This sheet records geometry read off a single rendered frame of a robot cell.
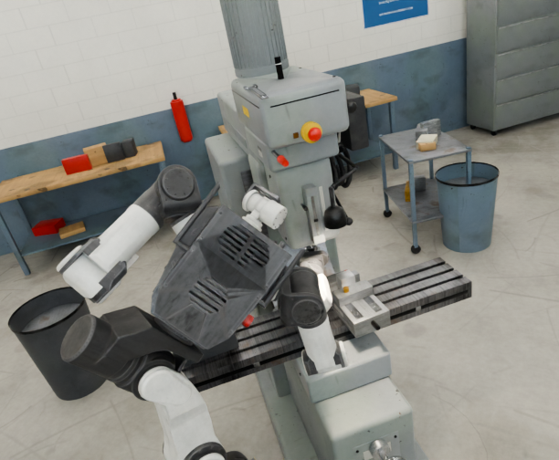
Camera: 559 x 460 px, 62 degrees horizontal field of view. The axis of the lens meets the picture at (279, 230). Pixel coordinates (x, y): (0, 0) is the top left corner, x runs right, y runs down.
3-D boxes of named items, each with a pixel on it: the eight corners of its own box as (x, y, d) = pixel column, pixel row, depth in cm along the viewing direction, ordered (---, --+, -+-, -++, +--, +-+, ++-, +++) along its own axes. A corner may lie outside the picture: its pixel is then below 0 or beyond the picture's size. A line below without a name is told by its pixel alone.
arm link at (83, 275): (110, 284, 126) (83, 315, 108) (80, 259, 124) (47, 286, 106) (135, 258, 125) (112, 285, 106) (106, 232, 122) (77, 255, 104)
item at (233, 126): (318, 159, 173) (310, 105, 164) (260, 174, 169) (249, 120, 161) (265, 120, 244) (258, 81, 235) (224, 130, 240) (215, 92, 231)
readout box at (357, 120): (372, 146, 189) (367, 94, 179) (352, 151, 187) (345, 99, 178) (352, 136, 206) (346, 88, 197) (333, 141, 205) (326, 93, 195)
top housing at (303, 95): (353, 130, 138) (346, 74, 131) (269, 152, 133) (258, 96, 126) (302, 106, 179) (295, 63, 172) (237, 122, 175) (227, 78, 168)
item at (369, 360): (394, 374, 180) (392, 351, 174) (311, 405, 174) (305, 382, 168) (343, 306, 224) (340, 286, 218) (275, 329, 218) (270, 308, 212)
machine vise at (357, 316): (391, 325, 176) (389, 301, 171) (355, 339, 172) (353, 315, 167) (349, 281, 206) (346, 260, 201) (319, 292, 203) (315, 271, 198)
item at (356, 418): (422, 511, 190) (415, 409, 164) (352, 542, 185) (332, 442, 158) (344, 380, 261) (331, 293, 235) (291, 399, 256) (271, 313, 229)
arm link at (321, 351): (353, 381, 134) (335, 322, 124) (310, 391, 136) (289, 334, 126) (346, 353, 145) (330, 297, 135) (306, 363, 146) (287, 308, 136)
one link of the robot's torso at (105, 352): (65, 372, 97) (118, 304, 100) (53, 344, 107) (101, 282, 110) (163, 412, 115) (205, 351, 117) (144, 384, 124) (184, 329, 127)
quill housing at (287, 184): (343, 237, 167) (332, 153, 153) (290, 254, 164) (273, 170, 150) (325, 218, 184) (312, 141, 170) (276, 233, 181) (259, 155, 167)
